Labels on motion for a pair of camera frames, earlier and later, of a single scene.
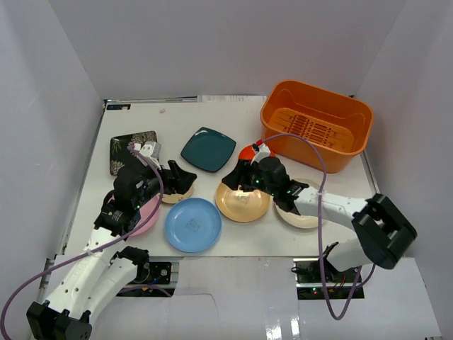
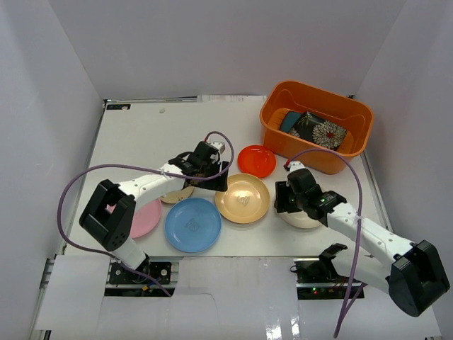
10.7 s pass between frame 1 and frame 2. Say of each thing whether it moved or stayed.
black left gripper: moved
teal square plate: moved
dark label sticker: stayed
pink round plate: stayed
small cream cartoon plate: stayed
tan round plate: stayed
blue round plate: stayed
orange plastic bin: stayed
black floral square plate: moved
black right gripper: moved
